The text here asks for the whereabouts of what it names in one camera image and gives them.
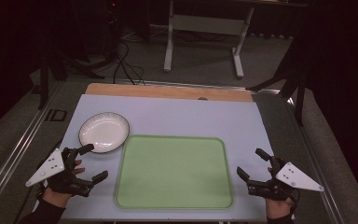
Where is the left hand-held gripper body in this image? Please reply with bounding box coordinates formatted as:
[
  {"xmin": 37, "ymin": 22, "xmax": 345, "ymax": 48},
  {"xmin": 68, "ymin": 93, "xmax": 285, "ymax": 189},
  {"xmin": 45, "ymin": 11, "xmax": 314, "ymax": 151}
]
[{"xmin": 24, "ymin": 147, "xmax": 93, "ymax": 198}]

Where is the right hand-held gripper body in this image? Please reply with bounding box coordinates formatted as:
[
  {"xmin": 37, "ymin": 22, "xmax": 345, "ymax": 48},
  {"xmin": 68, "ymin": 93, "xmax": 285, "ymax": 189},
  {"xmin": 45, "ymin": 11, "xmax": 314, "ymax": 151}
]
[{"xmin": 245, "ymin": 156, "xmax": 325, "ymax": 202}]

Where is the white plate with dark rim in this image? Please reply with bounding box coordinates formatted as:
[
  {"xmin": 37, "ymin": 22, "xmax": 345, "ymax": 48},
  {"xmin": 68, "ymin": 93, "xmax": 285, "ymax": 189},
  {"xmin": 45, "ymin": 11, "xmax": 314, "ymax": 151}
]
[{"xmin": 77, "ymin": 111, "xmax": 131, "ymax": 154}]

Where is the green tray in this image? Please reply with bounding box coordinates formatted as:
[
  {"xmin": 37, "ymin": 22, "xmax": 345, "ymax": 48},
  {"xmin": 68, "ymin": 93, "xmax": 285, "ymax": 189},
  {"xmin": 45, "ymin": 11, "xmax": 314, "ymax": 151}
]
[{"xmin": 114, "ymin": 133, "xmax": 235, "ymax": 210}]

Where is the person's left hand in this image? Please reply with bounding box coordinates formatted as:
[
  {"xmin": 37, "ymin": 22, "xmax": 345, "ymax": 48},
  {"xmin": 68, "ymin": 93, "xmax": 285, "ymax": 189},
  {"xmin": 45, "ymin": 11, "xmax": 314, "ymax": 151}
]
[{"xmin": 41, "ymin": 159, "xmax": 86, "ymax": 209}]

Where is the person's right hand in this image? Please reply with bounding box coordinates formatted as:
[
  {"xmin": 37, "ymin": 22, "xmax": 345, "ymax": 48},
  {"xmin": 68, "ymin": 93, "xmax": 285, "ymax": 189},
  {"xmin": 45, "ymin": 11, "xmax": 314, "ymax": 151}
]
[{"xmin": 264, "ymin": 167, "xmax": 296, "ymax": 220}]

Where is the black tripod stand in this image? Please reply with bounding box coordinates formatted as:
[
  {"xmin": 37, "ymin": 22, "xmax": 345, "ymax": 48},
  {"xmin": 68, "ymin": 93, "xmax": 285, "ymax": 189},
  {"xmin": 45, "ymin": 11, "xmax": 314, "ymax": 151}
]
[
  {"xmin": 37, "ymin": 0, "xmax": 106, "ymax": 110},
  {"xmin": 247, "ymin": 31, "xmax": 311, "ymax": 127}
]

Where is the pale blue table mat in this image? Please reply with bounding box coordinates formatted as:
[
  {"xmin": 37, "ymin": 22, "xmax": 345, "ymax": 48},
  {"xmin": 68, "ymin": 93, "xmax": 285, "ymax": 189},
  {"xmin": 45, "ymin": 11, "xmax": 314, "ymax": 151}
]
[{"xmin": 57, "ymin": 93, "xmax": 278, "ymax": 222}]

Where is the wooden board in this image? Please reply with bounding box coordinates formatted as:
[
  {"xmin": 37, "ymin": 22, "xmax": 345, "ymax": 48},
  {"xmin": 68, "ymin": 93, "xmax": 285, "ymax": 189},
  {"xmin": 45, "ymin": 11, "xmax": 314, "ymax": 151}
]
[{"xmin": 84, "ymin": 82, "xmax": 255, "ymax": 103}]

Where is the white metal stand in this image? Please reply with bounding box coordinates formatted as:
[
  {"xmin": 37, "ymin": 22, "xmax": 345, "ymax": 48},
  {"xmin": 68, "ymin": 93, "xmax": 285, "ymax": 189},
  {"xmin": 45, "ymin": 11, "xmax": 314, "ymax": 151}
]
[{"xmin": 163, "ymin": 0, "xmax": 255, "ymax": 79}]

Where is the black cable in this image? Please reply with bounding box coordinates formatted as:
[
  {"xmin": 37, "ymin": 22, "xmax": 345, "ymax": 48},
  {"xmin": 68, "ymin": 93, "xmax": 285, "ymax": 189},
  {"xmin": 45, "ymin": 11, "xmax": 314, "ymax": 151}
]
[{"xmin": 112, "ymin": 40, "xmax": 147, "ymax": 86}]

